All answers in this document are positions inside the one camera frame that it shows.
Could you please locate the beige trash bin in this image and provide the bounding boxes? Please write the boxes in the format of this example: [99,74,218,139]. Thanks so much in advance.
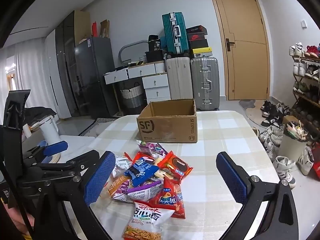
[277,121,310,164]

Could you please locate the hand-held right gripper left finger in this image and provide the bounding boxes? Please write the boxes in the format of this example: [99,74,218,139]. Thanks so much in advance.
[32,151,116,240]

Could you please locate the brown cardboard box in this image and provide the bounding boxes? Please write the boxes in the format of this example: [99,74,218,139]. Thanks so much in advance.
[136,99,199,143]

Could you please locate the white curtain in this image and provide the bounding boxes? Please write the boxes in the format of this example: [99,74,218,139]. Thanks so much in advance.
[0,42,54,123]

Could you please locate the small cardboard box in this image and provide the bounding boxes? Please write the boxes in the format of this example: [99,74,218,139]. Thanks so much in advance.
[282,115,300,125]

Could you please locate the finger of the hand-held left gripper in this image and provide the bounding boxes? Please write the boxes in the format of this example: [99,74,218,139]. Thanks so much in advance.
[25,150,100,180]
[22,141,68,165]

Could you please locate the woven laundry basket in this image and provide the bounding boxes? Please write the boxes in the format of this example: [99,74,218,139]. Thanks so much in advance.
[119,82,146,109]

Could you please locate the wooden shoe rack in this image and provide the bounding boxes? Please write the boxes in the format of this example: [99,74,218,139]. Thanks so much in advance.
[291,56,320,130]

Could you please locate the beige suitcase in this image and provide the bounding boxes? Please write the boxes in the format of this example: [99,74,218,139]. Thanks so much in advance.
[165,57,194,100]

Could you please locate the white electric kettle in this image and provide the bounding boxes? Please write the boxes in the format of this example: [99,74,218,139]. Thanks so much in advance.
[39,116,62,143]

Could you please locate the round beige rug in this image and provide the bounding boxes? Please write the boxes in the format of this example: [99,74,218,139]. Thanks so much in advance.
[245,100,268,123]

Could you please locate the group of shoes on floor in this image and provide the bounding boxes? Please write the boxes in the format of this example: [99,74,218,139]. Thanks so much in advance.
[251,100,315,189]

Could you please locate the red bag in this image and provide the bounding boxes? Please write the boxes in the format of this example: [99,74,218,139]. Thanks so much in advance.
[311,145,320,178]

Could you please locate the yellow shoe box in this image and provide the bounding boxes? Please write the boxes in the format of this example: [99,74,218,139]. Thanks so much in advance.
[191,47,213,58]

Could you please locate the teal suitcase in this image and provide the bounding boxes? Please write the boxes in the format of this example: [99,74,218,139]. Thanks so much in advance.
[162,12,190,55]

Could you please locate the white tall cabinet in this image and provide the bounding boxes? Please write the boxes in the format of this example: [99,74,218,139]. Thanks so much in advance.
[45,29,73,119]

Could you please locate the wooden door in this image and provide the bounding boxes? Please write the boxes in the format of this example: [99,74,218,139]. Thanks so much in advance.
[207,0,270,101]

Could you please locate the dark grey refrigerator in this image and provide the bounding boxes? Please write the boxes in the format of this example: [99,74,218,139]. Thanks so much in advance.
[74,37,119,120]

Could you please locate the black jacket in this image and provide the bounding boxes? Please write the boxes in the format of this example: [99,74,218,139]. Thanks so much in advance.
[24,107,57,128]

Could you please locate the grey curved frame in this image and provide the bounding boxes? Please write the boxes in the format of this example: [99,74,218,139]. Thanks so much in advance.
[118,40,150,63]

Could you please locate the black bag with label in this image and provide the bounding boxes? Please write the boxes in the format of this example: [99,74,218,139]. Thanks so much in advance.
[148,34,164,53]

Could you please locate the dark glass cabinet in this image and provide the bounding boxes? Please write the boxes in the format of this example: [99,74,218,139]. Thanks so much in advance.
[55,10,83,117]

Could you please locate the rows of shoes on rack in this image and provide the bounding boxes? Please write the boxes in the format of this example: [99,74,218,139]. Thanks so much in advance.
[289,42,320,135]

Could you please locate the pile of mixed snack bags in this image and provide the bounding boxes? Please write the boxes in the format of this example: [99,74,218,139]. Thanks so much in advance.
[100,140,194,240]

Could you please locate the black storage box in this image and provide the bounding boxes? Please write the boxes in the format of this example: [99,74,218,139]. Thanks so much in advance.
[145,51,165,63]

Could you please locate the white dresser with drawers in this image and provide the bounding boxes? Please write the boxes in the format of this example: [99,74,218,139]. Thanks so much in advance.
[104,62,172,103]

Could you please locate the tall flat cardboard box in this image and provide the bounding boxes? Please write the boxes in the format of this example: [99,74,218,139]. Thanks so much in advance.
[74,10,91,47]

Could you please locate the black white patterned rug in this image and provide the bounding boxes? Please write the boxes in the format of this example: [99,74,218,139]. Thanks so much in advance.
[80,117,115,137]

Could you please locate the silver suitcase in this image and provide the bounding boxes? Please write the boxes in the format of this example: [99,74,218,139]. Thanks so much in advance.
[190,57,220,112]

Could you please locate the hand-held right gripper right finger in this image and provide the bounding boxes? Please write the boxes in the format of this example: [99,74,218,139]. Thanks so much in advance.
[216,151,299,240]

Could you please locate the purple white snack packet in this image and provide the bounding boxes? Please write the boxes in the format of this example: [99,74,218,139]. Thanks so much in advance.
[125,180,163,203]

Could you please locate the checked tablecloth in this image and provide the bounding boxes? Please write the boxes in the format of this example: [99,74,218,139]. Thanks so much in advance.
[62,110,280,240]

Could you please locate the plain black shoe box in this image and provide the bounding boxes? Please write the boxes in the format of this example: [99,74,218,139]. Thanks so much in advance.
[189,39,209,50]

